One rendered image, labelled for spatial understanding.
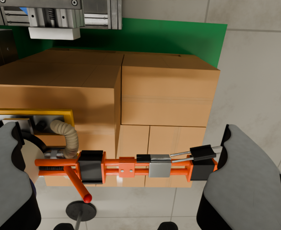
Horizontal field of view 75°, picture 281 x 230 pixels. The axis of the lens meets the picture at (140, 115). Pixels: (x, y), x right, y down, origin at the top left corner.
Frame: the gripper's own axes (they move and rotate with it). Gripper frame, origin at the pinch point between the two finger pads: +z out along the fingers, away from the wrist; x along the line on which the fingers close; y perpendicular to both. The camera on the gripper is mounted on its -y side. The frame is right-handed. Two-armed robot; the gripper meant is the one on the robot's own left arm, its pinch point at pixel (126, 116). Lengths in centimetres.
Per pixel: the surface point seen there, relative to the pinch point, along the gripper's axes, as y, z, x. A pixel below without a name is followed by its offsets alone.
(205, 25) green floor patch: -4, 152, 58
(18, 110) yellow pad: 22, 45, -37
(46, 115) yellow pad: 23, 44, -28
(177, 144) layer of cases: 74, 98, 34
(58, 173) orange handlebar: 38, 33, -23
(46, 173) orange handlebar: 38, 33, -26
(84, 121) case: 33, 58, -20
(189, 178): 39, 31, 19
